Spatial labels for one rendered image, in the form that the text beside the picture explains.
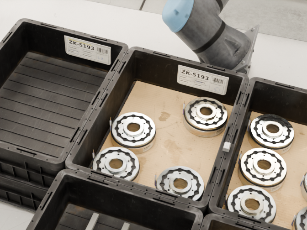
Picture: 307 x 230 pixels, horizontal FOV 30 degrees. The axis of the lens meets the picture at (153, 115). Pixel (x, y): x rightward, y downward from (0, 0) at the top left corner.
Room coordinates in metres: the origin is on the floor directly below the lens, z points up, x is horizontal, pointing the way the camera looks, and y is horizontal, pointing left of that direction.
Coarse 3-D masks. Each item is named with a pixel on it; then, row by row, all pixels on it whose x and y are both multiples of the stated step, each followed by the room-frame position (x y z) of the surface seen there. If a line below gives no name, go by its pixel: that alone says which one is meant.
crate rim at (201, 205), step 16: (144, 48) 1.06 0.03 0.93; (192, 64) 1.01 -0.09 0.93; (208, 64) 1.02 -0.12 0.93; (112, 80) 0.95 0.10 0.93; (240, 96) 0.92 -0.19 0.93; (96, 112) 0.84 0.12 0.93; (80, 144) 0.75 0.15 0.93; (96, 176) 0.67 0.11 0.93; (112, 176) 0.67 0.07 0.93; (160, 192) 0.64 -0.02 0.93; (208, 192) 0.65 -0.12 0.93
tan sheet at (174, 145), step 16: (128, 96) 0.99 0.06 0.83; (144, 96) 1.00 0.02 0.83; (160, 96) 1.00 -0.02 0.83; (176, 96) 1.00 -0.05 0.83; (192, 96) 1.01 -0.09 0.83; (128, 112) 0.94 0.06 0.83; (144, 112) 0.94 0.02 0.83; (160, 112) 0.95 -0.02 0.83; (176, 112) 0.95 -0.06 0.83; (160, 128) 0.89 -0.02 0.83; (176, 128) 0.90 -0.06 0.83; (112, 144) 0.84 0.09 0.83; (160, 144) 0.84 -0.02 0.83; (176, 144) 0.85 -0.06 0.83; (192, 144) 0.85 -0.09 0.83; (208, 144) 0.85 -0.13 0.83; (144, 160) 0.80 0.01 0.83; (160, 160) 0.80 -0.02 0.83; (176, 160) 0.80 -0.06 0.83; (192, 160) 0.80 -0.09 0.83; (208, 160) 0.81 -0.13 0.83; (144, 176) 0.75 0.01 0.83; (208, 176) 0.76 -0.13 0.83
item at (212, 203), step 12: (252, 84) 0.96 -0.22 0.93; (264, 84) 0.97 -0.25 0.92; (276, 84) 0.96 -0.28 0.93; (240, 108) 0.88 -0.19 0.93; (240, 120) 0.84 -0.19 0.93; (228, 156) 0.74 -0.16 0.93; (216, 180) 0.68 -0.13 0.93; (216, 192) 0.65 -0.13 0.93; (216, 204) 0.62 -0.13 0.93; (228, 216) 0.60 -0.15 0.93; (240, 216) 0.60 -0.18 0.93; (264, 228) 0.57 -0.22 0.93; (276, 228) 0.58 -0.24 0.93
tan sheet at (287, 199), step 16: (256, 112) 0.96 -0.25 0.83; (304, 128) 0.92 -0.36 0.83; (304, 144) 0.87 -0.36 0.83; (288, 160) 0.82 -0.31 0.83; (304, 160) 0.82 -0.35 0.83; (288, 176) 0.77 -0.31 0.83; (288, 192) 0.73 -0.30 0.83; (224, 208) 0.68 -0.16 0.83; (288, 208) 0.69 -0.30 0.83; (288, 224) 0.65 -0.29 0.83
